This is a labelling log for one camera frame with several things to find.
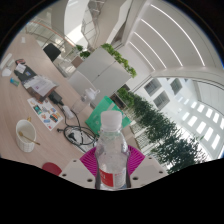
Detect white power strip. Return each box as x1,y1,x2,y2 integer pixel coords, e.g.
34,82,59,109
0,52,14,70

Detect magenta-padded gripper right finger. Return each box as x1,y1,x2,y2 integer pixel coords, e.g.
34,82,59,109
124,144,169,189

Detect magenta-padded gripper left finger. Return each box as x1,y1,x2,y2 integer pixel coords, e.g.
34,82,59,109
58,146,101,190

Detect potted green plants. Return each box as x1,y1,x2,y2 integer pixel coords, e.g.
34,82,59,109
74,44,92,60

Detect blue-green glue stick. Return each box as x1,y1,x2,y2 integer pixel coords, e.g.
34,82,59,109
9,77,20,88

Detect small black box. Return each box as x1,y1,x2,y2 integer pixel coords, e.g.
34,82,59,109
48,89,65,106

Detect white gridded mug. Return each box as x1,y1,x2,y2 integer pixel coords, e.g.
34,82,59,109
15,119,38,154

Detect green cat-print tote bag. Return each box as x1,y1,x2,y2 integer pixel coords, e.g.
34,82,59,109
84,95,133,136

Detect white chair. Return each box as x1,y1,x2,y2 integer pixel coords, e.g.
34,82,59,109
67,70,98,101

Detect flat round red coaster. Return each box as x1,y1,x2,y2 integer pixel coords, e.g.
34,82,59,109
41,161,63,177

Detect white computer mouse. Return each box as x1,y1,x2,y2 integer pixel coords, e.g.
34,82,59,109
1,68,13,78

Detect clear white-lidded shaker bottle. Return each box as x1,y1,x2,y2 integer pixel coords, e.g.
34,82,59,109
70,87,101,116

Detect green hedge plant row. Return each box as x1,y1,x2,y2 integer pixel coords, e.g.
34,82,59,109
116,87,211,174

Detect black chair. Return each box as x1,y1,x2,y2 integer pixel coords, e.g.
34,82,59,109
42,43,62,63

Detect ceiling light strips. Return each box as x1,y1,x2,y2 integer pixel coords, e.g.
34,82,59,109
128,3,206,71

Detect colourful sticker sheet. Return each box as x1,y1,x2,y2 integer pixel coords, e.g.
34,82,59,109
27,97,64,132

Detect black cable bundle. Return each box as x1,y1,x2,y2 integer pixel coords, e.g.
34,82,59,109
56,106,99,148

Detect gold spoon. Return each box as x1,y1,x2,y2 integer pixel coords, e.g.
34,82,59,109
18,130,41,146

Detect clear red-labelled water bottle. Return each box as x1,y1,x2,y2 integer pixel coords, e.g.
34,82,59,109
94,110,131,192

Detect white cabinet with plants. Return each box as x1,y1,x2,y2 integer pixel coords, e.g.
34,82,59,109
68,43,138,101

